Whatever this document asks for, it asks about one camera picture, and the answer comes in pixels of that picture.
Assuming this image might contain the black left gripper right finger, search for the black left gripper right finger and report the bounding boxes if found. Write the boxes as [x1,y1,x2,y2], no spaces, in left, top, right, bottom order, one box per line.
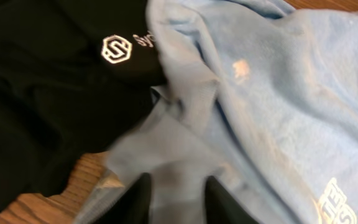
[204,175,258,224]

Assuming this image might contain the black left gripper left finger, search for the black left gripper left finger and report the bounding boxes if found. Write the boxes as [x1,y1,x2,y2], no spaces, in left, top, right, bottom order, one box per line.
[93,173,152,224]

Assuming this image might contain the light blue printed t-shirt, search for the light blue printed t-shirt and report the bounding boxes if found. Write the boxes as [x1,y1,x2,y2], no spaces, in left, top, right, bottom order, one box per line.
[75,1,358,223]

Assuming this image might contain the black t-shirt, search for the black t-shirt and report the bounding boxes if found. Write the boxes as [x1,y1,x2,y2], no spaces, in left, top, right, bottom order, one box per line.
[0,0,166,213]

